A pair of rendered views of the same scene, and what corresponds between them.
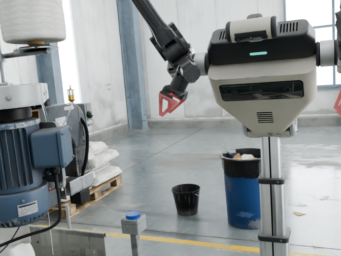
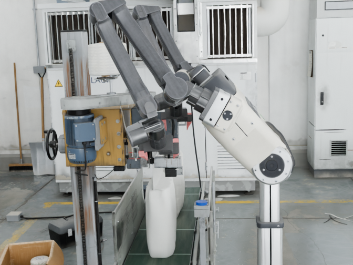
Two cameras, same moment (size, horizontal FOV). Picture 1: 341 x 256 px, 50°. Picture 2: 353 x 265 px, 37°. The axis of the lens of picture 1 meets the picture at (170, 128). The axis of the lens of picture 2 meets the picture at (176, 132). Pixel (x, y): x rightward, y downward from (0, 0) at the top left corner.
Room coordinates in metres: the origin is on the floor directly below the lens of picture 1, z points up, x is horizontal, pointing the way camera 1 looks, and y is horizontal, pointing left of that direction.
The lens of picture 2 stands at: (0.55, -2.29, 1.70)
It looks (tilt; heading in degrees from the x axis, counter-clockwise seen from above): 10 degrees down; 72
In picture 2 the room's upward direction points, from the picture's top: 2 degrees counter-clockwise
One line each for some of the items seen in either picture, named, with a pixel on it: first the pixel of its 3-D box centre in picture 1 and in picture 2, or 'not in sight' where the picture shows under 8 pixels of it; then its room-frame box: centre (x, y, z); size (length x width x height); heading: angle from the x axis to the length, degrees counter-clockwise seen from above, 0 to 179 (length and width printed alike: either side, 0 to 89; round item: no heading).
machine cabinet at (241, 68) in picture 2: not in sight; (157, 95); (2.19, 3.53, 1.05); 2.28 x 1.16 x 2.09; 157
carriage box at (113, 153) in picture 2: not in sight; (97, 134); (1.01, 0.61, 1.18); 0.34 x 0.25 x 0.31; 157
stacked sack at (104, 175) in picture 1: (96, 176); not in sight; (4.60, 0.99, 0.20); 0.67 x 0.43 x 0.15; 157
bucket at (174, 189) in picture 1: (186, 200); not in sight; (3.63, -0.11, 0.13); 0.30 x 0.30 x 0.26
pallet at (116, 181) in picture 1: (69, 192); not in sight; (4.39, 1.31, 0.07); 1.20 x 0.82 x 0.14; 159
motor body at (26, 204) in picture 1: (13, 170); (80, 138); (0.89, 0.40, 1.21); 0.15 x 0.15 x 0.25
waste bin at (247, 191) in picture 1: (247, 187); not in sight; (3.28, -0.67, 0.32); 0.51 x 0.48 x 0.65; 157
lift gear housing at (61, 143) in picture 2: not in sight; (64, 143); (0.83, 0.66, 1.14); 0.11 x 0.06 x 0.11; 67
